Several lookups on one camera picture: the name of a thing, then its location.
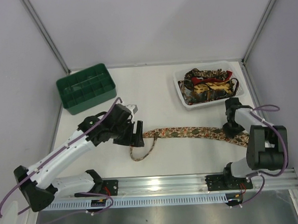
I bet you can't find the floral patterned tie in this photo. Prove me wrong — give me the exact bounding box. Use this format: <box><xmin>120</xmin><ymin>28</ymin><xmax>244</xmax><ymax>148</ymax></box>
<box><xmin>129</xmin><ymin>126</ymin><xmax>249</xmax><ymax>162</ymax></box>

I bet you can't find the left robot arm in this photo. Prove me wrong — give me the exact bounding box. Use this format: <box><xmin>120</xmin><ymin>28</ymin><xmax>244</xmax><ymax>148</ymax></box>
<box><xmin>13</xmin><ymin>104</ymin><xmax>145</xmax><ymax>212</ymax></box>

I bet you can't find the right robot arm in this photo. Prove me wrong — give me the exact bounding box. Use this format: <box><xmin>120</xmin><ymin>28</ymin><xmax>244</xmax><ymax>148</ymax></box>
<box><xmin>222</xmin><ymin>97</ymin><xmax>289</xmax><ymax>189</ymax></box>

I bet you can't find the pile of ties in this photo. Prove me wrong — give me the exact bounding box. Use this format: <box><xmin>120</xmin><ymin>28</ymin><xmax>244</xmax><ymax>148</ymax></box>
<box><xmin>177</xmin><ymin>68</ymin><xmax>240</xmax><ymax>105</ymax></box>

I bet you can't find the green compartment tray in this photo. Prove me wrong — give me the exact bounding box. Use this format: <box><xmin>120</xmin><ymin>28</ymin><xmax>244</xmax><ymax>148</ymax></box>
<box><xmin>55</xmin><ymin>63</ymin><xmax>117</xmax><ymax>115</ymax></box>

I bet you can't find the white plastic basket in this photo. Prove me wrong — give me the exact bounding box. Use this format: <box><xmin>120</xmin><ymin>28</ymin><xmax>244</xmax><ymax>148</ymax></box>
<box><xmin>173</xmin><ymin>61</ymin><xmax>246</xmax><ymax>110</ymax></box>

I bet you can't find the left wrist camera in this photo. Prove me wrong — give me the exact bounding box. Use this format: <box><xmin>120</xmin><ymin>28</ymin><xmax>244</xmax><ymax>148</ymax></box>
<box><xmin>126</xmin><ymin>104</ymin><xmax>138</xmax><ymax>117</ymax></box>

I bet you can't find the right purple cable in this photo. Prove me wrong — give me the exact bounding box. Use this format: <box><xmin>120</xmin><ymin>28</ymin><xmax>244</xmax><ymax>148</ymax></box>
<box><xmin>223</xmin><ymin>104</ymin><xmax>293</xmax><ymax>208</ymax></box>

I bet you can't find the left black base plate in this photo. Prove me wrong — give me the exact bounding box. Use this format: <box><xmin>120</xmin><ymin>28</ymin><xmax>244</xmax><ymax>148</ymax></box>
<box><xmin>93</xmin><ymin>179</ymin><xmax>119</xmax><ymax>196</ymax></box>

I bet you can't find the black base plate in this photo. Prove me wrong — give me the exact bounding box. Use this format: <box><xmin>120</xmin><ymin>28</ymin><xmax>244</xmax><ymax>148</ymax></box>
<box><xmin>205</xmin><ymin>174</ymin><xmax>253</xmax><ymax>191</ymax></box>
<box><xmin>93</xmin><ymin>179</ymin><xmax>119</xmax><ymax>196</ymax></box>

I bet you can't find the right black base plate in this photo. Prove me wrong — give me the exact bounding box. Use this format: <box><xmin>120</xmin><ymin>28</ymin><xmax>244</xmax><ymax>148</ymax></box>
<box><xmin>205</xmin><ymin>174</ymin><xmax>253</xmax><ymax>191</ymax></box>

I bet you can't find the white slotted cable duct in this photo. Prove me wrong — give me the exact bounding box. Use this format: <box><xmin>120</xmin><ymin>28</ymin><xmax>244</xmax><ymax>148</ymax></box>
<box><xmin>44</xmin><ymin>193</ymin><xmax>228</xmax><ymax>211</ymax></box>

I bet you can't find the aluminium mounting rail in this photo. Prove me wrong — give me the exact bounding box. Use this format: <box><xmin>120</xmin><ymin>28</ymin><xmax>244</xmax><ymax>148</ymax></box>
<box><xmin>27</xmin><ymin>167</ymin><xmax>298</xmax><ymax>204</ymax></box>

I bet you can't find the right frame post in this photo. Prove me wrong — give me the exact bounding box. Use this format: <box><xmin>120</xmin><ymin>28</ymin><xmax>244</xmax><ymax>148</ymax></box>
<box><xmin>242</xmin><ymin>0</ymin><xmax>277</xmax><ymax>65</ymax></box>

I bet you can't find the frame post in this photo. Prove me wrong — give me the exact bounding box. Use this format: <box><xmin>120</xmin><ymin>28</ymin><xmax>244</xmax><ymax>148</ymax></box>
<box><xmin>242</xmin><ymin>0</ymin><xmax>277</xmax><ymax>65</ymax></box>
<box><xmin>20</xmin><ymin>0</ymin><xmax>71</xmax><ymax>75</ymax></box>

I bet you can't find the left frame post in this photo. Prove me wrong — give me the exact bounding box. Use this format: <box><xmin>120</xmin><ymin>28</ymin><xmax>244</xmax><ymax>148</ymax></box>
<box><xmin>20</xmin><ymin>0</ymin><xmax>71</xmax><ymax>75</ymax></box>

